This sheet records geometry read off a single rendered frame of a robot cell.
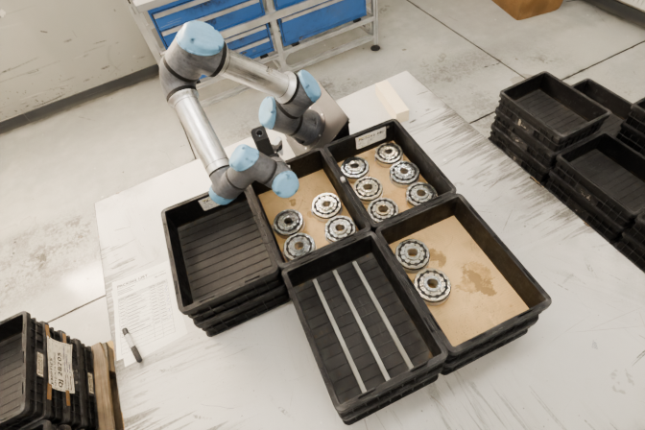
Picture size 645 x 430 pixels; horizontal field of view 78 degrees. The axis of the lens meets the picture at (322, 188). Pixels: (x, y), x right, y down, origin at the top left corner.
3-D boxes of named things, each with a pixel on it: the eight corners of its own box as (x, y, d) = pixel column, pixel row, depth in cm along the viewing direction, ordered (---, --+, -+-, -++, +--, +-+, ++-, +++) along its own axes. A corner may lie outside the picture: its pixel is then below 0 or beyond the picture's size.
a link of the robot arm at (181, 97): (141, 73, 122) (208, 210, 113) (155, 49, 116) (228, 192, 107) (174, 77, 132) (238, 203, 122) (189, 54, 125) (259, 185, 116)
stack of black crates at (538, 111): (482, 153, 233) (498, 91, 198) (522, 133, 239) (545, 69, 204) (533, 199, 209) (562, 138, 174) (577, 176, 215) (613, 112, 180)
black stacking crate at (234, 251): (175, 229, 143) (160, 211, 134) (251, 198, 148) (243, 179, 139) (195, 328, 119) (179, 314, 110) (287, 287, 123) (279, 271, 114)
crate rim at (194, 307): (162, 214, 136) (159, 209, 134) (245, 180, 140) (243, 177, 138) (182, 317, 111) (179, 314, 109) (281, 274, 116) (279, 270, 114)
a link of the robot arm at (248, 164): (219, 179, 107) (252, 196, 112) (242, 155, 101) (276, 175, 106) (223, 157, 112) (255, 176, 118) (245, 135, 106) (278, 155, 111)
